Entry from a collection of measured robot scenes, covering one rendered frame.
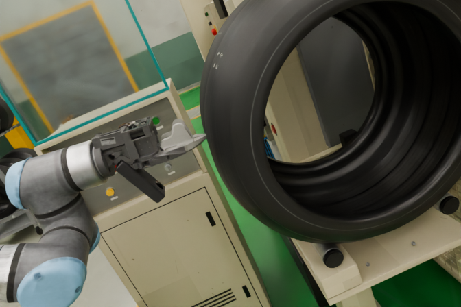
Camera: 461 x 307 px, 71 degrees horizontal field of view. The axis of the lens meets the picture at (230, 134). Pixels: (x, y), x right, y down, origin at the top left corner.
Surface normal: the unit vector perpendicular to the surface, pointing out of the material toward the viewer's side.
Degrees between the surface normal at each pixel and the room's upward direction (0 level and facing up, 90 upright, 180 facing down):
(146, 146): 90
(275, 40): 81
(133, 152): 90
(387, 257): 0
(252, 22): 50
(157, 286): 90
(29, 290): 97
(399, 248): 0
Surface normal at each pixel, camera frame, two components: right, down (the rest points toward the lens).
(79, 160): 0.01, -0.25
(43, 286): 0.37, 0.30
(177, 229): 0.17, 0.29
